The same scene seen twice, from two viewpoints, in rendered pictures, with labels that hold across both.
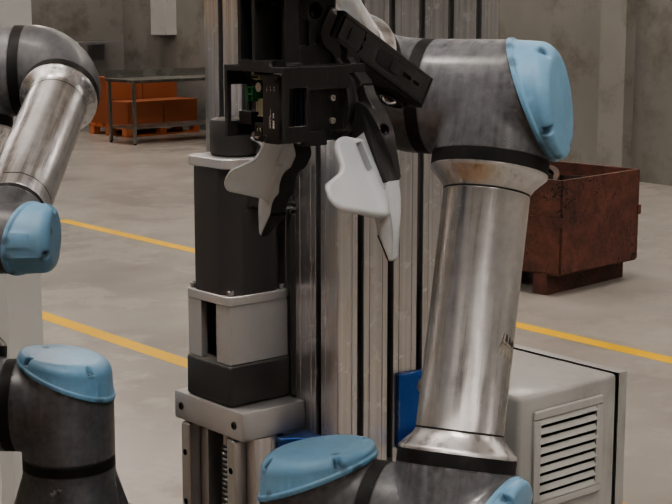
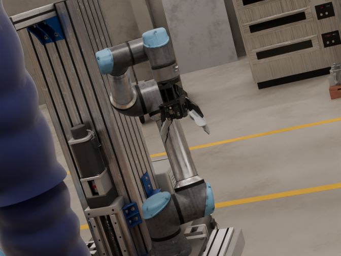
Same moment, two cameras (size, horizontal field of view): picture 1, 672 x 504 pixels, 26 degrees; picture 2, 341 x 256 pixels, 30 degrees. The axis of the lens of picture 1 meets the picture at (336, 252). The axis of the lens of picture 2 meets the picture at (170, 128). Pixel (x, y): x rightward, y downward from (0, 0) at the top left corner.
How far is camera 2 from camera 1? 1.20 m
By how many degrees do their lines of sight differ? 30
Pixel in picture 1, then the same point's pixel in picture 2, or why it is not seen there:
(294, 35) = (174, 93)
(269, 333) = (108, 182)
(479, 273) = (178, 137)
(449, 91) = (152, 96)
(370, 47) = (180, 90)
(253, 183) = (163, 131)
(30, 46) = not seen: outside the picture
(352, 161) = (194, 116)
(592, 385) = not seen: hidden behind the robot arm
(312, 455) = (157, 200)
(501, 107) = not seen: hidden behind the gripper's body
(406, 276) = (133, 151)
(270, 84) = (175, 105)
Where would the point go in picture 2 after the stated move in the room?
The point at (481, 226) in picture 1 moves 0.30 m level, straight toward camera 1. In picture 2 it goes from (174, 126) to (216, 134)
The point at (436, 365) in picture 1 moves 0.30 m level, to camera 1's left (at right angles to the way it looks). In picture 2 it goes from (178, 164) to (108, 198)
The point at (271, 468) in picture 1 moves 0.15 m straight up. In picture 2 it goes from (149, 208) to (137, 169)
